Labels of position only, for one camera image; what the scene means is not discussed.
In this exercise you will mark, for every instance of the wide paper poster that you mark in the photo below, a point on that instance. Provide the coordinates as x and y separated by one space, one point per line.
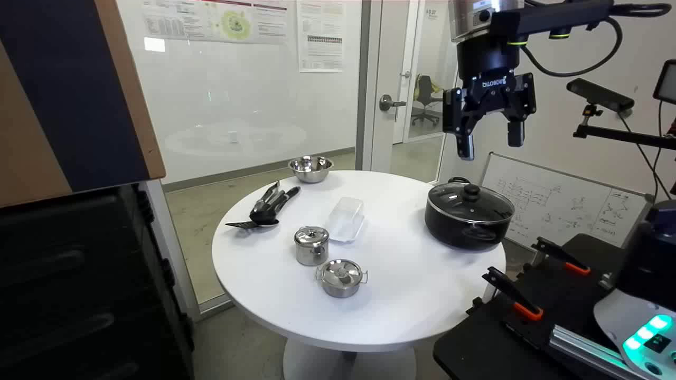
211 20

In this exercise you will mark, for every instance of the black cooking pot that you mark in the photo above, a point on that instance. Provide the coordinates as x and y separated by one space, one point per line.
465 228

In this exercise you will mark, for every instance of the black drawer cabinet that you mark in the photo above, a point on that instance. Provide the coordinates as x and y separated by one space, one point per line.
76 296

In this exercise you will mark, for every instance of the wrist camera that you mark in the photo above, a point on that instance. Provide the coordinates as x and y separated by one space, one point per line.
555 15

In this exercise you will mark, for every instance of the white table pedestal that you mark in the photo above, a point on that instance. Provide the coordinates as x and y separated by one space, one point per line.
344 361

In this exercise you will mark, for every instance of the short small steel pot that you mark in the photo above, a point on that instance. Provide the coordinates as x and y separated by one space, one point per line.
341 279

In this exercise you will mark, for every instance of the black flat utensil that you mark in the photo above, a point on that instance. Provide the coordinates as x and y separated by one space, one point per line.
249 224

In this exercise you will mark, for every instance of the aluminium rail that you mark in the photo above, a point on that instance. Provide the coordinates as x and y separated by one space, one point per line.
583 350

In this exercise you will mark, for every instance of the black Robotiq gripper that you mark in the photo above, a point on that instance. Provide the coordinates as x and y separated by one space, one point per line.
486 66

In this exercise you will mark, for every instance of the black camera on arm stand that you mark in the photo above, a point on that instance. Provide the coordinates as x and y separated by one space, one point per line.
598 96

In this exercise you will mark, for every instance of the clear plastic container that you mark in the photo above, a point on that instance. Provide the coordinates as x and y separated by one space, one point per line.
346 220

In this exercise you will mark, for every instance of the brown cardboard box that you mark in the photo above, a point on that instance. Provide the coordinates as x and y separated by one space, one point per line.
64 91

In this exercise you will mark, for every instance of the steel mixing bowl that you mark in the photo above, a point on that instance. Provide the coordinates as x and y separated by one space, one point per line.
311 168

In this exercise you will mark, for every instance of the white whiteboard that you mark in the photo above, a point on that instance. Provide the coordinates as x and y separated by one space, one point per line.
561 201

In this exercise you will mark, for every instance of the black device on stand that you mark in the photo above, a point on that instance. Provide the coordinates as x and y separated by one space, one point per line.
666 81

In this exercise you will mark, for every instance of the black perforated breadboard table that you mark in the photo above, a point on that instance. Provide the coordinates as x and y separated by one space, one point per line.
492 350

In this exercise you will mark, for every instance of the tall small steel canister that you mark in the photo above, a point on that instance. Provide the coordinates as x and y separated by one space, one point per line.
311 245

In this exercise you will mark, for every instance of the narrow paper poster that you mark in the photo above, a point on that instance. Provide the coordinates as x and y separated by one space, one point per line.
322 39

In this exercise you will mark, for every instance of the black kitchen tongs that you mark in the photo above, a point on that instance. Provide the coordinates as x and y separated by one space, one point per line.
270 201

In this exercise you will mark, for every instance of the glass lid with black knob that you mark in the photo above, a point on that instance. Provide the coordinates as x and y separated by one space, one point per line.
470 201

